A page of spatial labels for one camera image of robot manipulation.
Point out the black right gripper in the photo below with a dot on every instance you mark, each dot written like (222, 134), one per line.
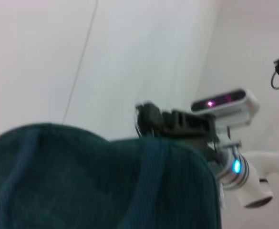
(189, 126)

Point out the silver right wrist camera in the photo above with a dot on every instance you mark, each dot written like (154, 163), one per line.
(234, 112)

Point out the dark teal insulated bag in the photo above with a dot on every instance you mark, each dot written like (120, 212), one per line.
(106, 186)

